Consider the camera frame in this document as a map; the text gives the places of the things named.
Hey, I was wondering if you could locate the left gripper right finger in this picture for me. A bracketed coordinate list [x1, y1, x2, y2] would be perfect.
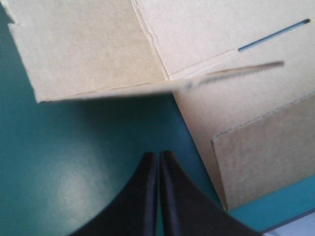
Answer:
[158, 150, 265, 236]

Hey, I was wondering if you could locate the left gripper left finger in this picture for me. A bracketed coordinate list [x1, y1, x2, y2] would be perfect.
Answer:
[69, 152, 159, 236]

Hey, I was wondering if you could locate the brown cardboard box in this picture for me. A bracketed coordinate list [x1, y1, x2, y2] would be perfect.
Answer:
[0, 0, 315, 211]

